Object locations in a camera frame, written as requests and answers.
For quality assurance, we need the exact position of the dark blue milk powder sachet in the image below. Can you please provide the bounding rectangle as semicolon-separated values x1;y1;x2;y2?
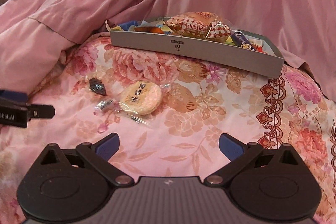
231;31;252;48

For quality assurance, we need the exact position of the orange bread snack packet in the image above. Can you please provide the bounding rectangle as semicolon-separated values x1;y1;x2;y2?
165;12;232;43

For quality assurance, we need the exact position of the small orange mandarin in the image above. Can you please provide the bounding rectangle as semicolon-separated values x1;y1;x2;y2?
143;26;164;34

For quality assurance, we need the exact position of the light blue snack packet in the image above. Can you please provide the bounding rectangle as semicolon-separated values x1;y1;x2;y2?
119;20;138;31

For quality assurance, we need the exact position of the dark dried fruit snack packet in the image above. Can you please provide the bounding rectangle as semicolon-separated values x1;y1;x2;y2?
89;78;106;96

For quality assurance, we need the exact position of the round rice cracker packet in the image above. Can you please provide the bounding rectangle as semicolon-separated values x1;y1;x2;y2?
94;80;171;126

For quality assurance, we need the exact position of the floral pink bedspread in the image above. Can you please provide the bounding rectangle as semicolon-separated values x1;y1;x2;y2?
1;34;335;223

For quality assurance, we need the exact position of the grey shallow snack box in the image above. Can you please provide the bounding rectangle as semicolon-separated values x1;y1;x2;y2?
108;16;284;78

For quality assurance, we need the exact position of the pink satin quilt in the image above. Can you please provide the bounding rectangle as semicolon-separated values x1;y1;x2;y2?
1;0;335;100

